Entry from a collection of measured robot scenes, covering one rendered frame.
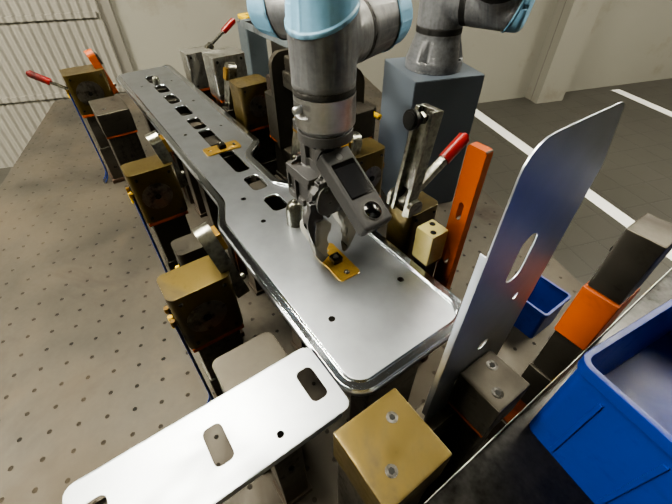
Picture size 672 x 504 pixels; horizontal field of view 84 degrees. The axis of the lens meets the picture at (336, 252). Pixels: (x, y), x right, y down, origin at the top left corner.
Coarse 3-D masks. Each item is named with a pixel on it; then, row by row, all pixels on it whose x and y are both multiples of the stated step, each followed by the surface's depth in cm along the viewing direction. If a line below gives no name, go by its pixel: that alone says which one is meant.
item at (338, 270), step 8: (328, 248) 62; (336, 248) 62; (328, 256) 61; (344, 256) 61; (328, 264) 60; (336, 264) 60; (344, 264) 60; (352, 264) 60; (336, 272) 58; (352, 272) 58; (344, 280) 57
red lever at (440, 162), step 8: (456, 136) 61; (464, 136) 61; (456, 144) 61; (464, 144) 61; (448, 152) 61; (456, 152) 61; (440, 160) 61; (448, 160) 61; (432, 168) 61; (440, 168) 61; (432, 176) 61; (424, 184) 61; (400, 200) 62
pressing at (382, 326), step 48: (144, 96) 112; (192, 96) 112; (192, 144) 90; (240, 144) 90; (240, 192) 75; (288, 192) 75; (240, 240) 64; (288, 240) 64; (336, 240) 64; (384, 240) 64; (288, 288) 56; (336, 288) 56; (384, 288) 56; (432, 288) 56; (336, 336) 50; (384, 336) 50; (432, 336) 50; (384, 384) 46
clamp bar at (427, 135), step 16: (416, 112) 51; (432, 112) 51; (416, 128) 52; (432, 128) 53; (416, 144) 56; (432, 144) 55; (416, 160) 57; (400, 176) 60; (416, 176) 57; (400, 192) 62; (416, 192) 60
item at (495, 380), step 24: (480, 360) 39; (456, 384) 39; (480, 384) 37; (504, 384) 37; (528, 384) 37; (456, 408) 41; (480, 408) 37; (504, 408) 35; (456, 432) 44; (480, 432) 39; (456, 456) 46
